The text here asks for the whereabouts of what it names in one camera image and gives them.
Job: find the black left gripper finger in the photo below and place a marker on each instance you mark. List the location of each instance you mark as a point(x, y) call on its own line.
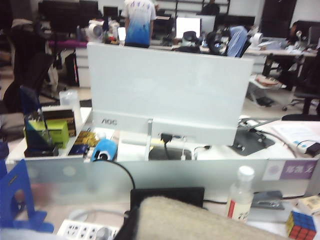
point(128, 230)

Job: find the beige canvas tote bag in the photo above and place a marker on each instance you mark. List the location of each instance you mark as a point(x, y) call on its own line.
point(200, 220)

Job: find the white power strip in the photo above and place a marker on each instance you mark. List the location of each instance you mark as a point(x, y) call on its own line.
point(82, 230)

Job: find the black rectangular box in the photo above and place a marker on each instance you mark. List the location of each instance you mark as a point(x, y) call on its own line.
point(167, 195)

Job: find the frosted glass desk partition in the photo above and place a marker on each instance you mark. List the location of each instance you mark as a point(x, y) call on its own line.
point(175, 175)

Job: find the clear plastic drink bottle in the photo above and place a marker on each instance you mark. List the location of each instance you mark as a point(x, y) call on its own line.
point(240, 200)

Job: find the green box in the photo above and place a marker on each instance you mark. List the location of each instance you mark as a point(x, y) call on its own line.
point(58, 131)

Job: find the blue plastic stand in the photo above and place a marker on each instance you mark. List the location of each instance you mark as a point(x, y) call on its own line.
point(15, 180)

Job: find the grey stapler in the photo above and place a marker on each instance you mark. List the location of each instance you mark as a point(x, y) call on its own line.
point(267, 200)

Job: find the clear plastic container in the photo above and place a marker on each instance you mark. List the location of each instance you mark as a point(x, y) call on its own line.
point(68, 100)

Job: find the white monitor back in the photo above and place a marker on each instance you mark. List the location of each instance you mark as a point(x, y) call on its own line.
point(162, 82)

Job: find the grey monitor stand base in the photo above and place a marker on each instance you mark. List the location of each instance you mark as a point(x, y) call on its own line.
point(252, 140)

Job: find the rubik's cube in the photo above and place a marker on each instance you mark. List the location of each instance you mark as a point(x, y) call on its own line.
point(301, 225)

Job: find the purple and white name plate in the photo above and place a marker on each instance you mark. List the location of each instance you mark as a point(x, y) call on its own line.
point(295, 170)

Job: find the small cream white box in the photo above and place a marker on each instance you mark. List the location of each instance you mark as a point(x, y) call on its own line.
point(310, 203)

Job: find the grey metal bookend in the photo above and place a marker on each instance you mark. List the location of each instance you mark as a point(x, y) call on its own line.
point(312, 186)

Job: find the black mesh office chair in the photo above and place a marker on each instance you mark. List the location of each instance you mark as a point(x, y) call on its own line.
point(30, 67)

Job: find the white round fan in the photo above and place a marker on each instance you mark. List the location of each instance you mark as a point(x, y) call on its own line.
point(95, 30)

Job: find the person in white blue shirt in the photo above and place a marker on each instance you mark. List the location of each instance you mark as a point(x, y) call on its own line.
point(138, 25)

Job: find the lit white monitor screen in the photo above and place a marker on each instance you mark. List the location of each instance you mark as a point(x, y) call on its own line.
point(188, 27)

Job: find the person in light blue shirt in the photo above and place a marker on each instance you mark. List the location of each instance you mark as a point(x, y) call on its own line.
point(237, 41)

